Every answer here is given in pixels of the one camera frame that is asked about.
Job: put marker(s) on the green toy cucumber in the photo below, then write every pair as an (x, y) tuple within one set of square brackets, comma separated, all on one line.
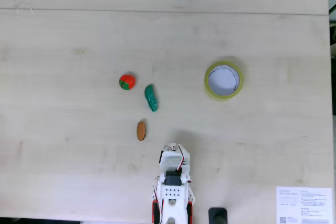
[(151, 98)]

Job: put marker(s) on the yellow tape roll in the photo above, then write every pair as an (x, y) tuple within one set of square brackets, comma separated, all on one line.
[(207, 87)]

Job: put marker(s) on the brown toy bread slice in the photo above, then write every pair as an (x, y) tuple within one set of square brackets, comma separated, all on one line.
[(141, 130)]

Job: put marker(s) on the red green toy tomato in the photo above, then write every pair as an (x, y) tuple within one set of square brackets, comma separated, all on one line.
[(127, 81)]

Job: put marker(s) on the white printed paper sheet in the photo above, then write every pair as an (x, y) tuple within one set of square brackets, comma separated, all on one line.
[(304, 205)]

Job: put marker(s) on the black clamp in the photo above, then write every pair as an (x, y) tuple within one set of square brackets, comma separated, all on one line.
[(218, 216)]

